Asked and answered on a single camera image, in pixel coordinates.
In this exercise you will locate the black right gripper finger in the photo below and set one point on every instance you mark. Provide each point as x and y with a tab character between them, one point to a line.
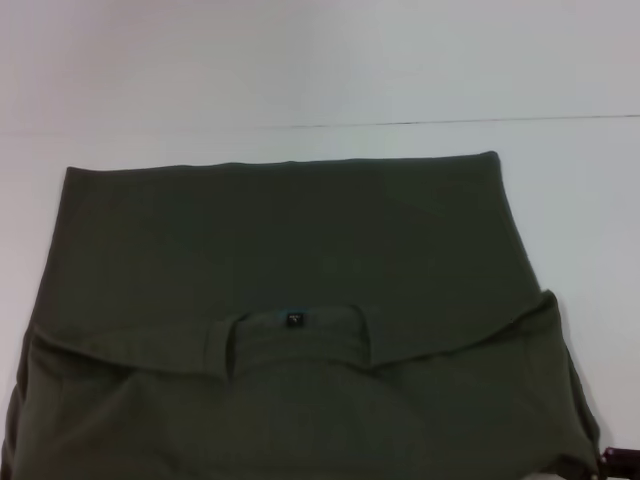
622	465

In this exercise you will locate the dark green FREE t-shirt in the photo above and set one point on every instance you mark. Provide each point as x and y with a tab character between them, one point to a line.
300	300

